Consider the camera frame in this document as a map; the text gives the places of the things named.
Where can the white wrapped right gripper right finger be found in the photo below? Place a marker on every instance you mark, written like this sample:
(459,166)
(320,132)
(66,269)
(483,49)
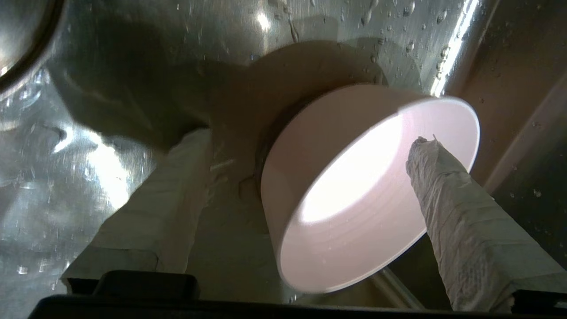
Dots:
(469,230)

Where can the pink bowl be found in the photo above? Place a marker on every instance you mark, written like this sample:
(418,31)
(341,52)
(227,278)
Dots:
(354,212)

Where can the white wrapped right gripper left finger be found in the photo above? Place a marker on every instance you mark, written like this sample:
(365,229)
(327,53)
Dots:
(155,212)

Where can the stainless steel sink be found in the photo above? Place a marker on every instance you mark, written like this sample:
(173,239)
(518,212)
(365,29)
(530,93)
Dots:
(133,88)

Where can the round metal drain strainer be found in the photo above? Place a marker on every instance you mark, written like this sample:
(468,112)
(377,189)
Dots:
(22,35)

